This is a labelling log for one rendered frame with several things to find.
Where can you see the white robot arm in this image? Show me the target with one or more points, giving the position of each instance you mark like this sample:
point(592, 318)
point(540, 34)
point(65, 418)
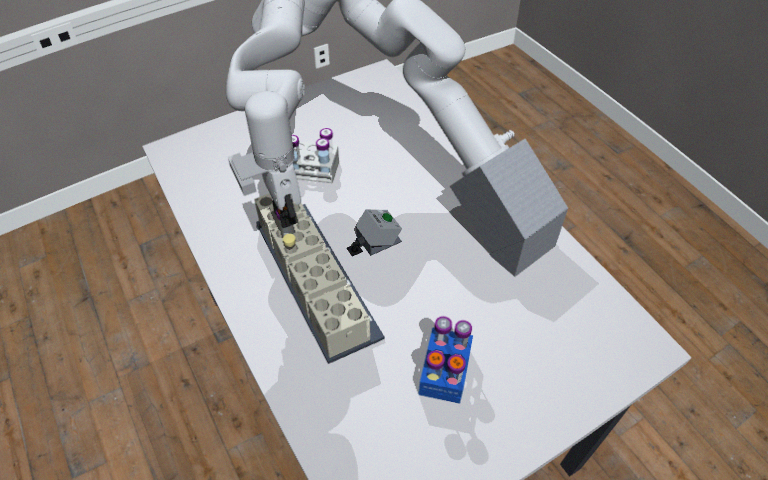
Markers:
point(391, 30)

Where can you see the blue tube rack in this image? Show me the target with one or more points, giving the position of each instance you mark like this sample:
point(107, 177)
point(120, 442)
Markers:
point(441, 389)

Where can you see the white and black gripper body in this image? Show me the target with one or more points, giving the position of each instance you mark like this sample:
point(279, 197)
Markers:
point(281, 183)

